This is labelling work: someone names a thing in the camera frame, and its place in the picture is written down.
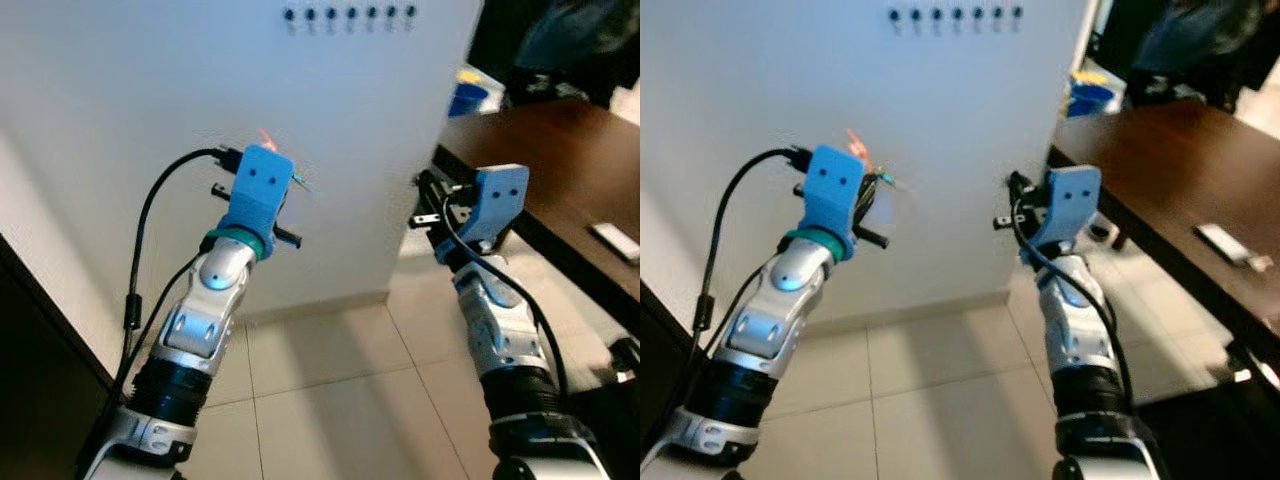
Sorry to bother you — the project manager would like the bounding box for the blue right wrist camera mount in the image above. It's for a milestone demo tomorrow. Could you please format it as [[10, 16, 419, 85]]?
[[460, 164, 531, 246], [1030, 165, 1103, 251]]

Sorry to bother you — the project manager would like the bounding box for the blue plastic bucket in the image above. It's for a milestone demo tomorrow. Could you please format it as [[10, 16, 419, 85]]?
[[447, 67, 493, 119], [1065, 70, 1117, 119]]

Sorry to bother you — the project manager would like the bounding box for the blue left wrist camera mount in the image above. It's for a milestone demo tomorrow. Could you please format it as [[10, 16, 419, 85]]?
[[800, 145, 867, 246], [218, 145, 297, 241]]

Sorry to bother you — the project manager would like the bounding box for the white smartphone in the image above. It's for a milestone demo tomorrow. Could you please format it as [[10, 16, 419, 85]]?
[[588, 222, 641, 264], [1194, 223, 1251, 267]]

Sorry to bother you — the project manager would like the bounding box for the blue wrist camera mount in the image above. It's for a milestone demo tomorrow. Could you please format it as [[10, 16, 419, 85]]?
[[1030, 165, 1103, 251], [218, 145, 297, 241], [800, 145, 867, 246], [460, 164, 531, 246]]

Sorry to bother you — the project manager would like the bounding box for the dark brown wooden table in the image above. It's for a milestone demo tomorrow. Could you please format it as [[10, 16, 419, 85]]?
[[1047, 97, 1280, 376], [433, 97, 641, 336]]

